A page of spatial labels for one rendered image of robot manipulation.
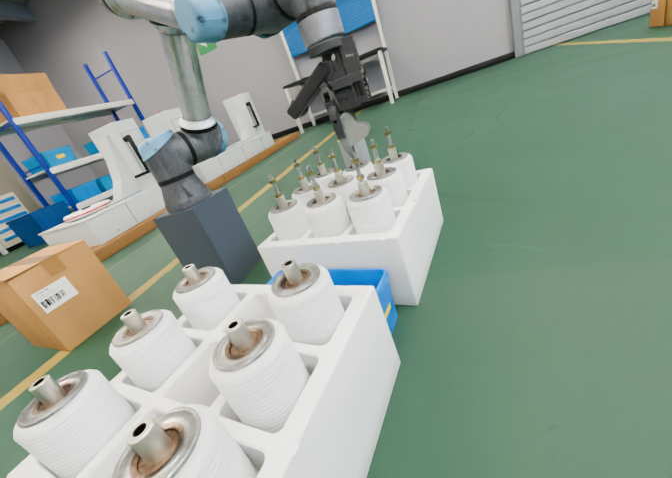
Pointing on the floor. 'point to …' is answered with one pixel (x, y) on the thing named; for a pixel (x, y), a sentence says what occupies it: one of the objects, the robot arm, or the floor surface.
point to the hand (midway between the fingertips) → (349, 152)
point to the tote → (29, 227)
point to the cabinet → (12, 208)
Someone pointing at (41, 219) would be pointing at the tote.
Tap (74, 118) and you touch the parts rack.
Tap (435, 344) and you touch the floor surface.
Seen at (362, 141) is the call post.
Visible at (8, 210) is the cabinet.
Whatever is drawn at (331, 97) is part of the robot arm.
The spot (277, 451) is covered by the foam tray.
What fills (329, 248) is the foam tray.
